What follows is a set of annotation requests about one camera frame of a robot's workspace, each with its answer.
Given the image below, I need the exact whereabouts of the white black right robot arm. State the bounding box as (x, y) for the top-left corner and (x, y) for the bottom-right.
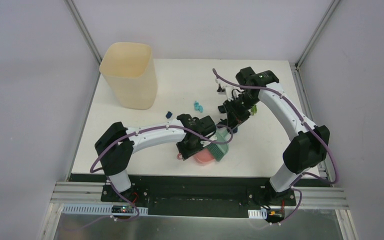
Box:
(218, 66), (330, 205)

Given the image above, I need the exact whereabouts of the green paper scrap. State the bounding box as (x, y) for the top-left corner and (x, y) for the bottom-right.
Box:
(249, 105), (258, 116)

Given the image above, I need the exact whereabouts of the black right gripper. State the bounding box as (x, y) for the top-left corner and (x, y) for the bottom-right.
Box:
(224, 92), (261, 132)

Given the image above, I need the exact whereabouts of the light blue paper scrap upper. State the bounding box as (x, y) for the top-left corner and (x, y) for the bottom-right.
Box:
(193, 101), (204, 113)

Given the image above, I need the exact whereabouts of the beige plastic waste bin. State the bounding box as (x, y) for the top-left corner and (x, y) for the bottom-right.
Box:
(99, 42), (158, 110)

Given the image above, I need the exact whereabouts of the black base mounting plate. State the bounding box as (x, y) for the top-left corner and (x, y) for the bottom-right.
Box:
(99, 173), (297, 220)

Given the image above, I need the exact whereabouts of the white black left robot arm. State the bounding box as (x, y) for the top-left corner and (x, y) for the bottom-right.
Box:
(90, 114), (217, 203)

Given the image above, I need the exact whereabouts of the green hand brush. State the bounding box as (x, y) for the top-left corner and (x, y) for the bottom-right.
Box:
(204, 127), (232, 162)

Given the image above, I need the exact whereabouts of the pink plastic dustpan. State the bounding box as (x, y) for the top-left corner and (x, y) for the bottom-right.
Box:
(176, 149), (217, 166)

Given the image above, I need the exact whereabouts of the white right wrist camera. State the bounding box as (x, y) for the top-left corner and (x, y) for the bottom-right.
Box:
(216, 83), (235, 102)

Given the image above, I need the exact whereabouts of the black paper scrap large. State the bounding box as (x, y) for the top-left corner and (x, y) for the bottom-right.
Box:
(217, 105), (226, 114)

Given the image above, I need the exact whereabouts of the dark blue paper scrap small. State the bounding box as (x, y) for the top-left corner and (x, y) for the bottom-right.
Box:
(165, 111), (173, 119)

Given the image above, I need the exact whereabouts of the left white cable duct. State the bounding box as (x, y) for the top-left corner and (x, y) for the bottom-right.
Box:
(61, 203), (149, 216)

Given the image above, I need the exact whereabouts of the white cable duct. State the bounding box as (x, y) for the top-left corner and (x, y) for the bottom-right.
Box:
(61, 203), (149, 216)
(247, 208), (268, 220)

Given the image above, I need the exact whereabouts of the right white cable duct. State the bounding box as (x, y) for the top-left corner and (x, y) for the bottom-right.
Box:
(247, 208), (268, 220)

